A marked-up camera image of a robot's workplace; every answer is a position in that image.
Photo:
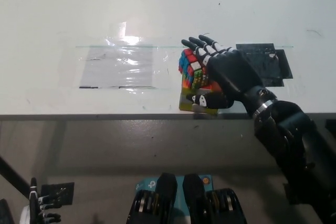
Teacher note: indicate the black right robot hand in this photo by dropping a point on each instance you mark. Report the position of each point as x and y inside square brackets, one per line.
[231, 72]

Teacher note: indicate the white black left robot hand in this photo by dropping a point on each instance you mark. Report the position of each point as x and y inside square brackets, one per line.
[34, 208]

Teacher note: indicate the black tape patch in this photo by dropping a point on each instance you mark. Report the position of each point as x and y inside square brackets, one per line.
[262, 61]

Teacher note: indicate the big orange red yellow cube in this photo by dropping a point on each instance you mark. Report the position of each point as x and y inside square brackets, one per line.
[186, 103]

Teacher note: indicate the black object with rounded edge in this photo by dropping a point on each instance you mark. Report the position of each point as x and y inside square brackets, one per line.
[4, 212]

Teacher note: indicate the black square floor patch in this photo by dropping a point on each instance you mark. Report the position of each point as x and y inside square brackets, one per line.
[67, 195]

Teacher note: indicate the black diagonal table leg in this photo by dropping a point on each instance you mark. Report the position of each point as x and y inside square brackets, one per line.
[11, 175]

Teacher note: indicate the small studded multicolour cube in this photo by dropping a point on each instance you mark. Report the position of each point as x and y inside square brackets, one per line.
[191, 64]

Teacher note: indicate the right black robot body block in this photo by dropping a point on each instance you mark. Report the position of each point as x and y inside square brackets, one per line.
[204, 200]

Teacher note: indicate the clear plastic sheet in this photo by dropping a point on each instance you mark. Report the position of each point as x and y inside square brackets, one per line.
[118, 69]

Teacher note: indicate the black robot body block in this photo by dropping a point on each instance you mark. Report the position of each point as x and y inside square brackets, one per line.
[204, 200]
[160, 197]

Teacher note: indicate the left black robot body block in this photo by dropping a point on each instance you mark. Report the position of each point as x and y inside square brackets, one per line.
[160, 197]

